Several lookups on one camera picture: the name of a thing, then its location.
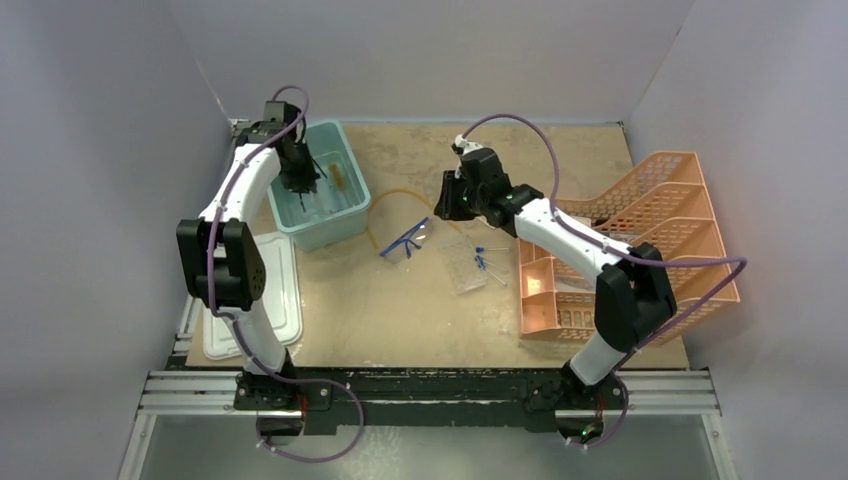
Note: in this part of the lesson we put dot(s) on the clear plastic tube rack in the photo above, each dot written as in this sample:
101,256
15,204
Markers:
459,257

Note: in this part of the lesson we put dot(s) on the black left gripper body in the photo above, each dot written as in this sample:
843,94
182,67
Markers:
300,173

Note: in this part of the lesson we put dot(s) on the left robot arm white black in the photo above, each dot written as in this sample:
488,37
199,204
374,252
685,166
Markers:
221,262

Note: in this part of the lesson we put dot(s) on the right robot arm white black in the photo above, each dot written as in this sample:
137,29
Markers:
633,294

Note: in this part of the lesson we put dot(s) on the blue capped pipette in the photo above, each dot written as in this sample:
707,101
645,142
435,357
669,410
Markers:
490,270
482,250

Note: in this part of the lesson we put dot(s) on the blue safety glasses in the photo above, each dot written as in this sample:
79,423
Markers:
408,243

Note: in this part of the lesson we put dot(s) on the orange plastic file organizer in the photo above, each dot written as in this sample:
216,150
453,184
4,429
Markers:
663,201

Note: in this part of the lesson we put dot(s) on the black metal tripod ring stand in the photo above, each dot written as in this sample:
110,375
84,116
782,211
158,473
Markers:
306,182

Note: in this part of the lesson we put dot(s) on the bristle test tube brush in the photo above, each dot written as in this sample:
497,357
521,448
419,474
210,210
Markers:
337,177

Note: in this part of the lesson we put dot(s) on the teal plastic bin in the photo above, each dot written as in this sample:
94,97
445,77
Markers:
344,213

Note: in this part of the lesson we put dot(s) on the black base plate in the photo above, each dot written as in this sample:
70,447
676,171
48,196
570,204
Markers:
538,400

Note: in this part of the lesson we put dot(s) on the white plastic bin lid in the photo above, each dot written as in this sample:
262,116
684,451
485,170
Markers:
281,300

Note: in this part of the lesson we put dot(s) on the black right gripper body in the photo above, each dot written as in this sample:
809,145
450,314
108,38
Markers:
462,201

